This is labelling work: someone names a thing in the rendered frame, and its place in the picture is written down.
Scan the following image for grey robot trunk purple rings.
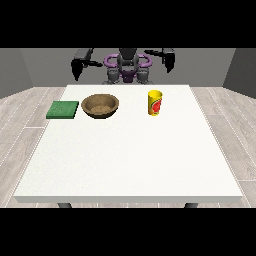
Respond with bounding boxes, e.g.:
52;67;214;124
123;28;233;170
101;48;154;86

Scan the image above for green square pad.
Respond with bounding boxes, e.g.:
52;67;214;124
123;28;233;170
45;100;80;120

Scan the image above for brown wooden bowl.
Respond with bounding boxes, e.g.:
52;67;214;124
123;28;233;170
80;93;121;120

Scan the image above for yellow cup with melon print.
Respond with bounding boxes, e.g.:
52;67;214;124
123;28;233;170
147;89;164;117

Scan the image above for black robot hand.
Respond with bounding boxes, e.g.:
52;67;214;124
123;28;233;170
70;58;104;82
143;49;176;74

